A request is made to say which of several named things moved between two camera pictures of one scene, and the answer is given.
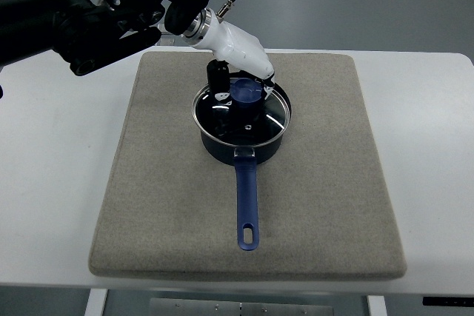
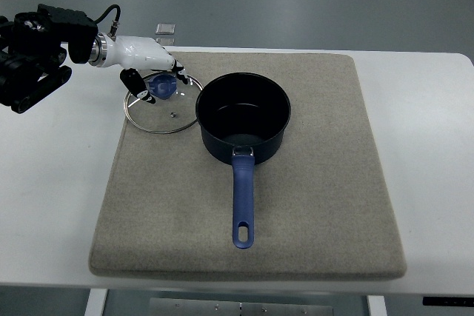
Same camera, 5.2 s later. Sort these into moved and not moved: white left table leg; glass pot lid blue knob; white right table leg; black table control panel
Moved: glass pot lid blue knob
Not moved: white left table leg; white right table leg; black table control panel
